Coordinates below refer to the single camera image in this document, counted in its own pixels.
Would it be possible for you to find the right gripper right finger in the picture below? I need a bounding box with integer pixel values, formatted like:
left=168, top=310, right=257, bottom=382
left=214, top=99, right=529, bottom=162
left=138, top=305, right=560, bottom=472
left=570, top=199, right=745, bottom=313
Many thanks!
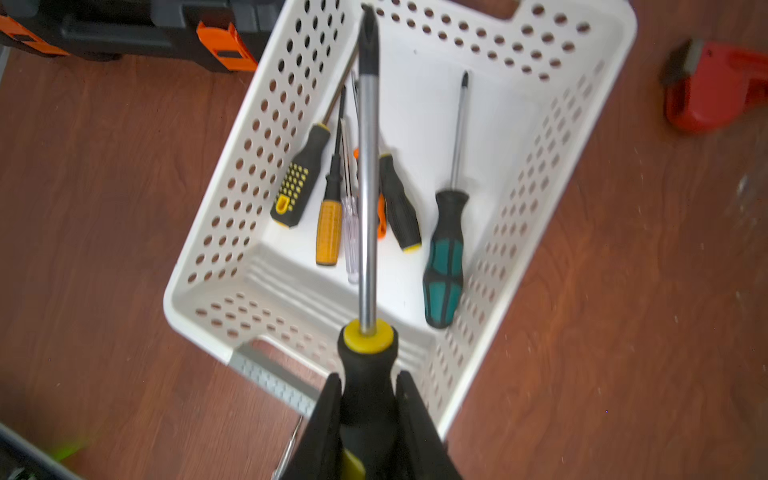
left=394, top=370, right=461, bottom=480

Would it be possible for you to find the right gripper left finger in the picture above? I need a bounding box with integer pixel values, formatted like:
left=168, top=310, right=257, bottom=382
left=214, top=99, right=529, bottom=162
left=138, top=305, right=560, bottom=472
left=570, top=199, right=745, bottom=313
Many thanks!
left=281, top=373, right=342, bottom=480

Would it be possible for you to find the black yellow slim screwdriver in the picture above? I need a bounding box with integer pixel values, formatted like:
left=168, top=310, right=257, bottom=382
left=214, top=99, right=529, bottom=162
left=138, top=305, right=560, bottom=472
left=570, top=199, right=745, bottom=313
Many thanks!
left=338, top=5, right=398, bottom=479

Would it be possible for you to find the large green black screwdriver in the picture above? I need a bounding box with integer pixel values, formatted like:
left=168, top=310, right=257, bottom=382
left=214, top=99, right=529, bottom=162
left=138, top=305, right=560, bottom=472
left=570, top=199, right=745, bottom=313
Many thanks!
left=423, top=71, right=469, bottom=329

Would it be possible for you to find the black yellow short screwdriver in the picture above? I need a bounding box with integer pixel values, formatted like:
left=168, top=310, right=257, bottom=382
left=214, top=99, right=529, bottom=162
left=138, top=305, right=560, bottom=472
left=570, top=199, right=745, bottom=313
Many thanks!
left=379, top=152, right=422, bottom=252

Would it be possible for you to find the yellow handle screwdriver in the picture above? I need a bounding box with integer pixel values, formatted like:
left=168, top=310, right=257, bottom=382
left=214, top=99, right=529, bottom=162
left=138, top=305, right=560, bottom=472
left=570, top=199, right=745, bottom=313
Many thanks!
left=315, top=86, right=346, bottom=267

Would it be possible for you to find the clear precision screwdriver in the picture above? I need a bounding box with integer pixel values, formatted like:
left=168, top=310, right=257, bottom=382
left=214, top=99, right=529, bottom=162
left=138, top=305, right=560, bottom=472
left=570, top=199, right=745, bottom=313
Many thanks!
left=339, top=117, right=359, bottom=285

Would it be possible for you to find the orange black small screwdriver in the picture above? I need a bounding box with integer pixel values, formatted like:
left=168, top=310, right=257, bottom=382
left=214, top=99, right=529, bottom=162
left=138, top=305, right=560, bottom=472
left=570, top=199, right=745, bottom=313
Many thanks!
left=351, top=73, right=387, bottom=240

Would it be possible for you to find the black yellow dotted screwdriver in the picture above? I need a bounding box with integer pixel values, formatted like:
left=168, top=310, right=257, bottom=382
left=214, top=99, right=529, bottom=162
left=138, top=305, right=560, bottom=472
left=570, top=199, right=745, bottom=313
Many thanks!
left=270, top=46, right=358, bottom=228

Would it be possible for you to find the long orange screwdriver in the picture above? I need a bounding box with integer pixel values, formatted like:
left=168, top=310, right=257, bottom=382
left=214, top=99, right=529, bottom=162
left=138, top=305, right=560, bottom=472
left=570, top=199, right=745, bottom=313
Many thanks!
left=271, top=416, right=304, bottom=480

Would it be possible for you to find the white perforated plastic bin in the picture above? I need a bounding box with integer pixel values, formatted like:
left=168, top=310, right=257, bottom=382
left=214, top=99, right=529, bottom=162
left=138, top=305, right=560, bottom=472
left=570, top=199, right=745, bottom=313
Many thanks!
left=163, top=0, right=639, bottom=442

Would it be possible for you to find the black plastic tool case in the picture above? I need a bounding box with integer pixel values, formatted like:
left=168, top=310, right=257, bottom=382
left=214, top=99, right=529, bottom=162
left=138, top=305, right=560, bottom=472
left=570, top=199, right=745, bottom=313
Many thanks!
left=1, top=0, right=283, bottom=73

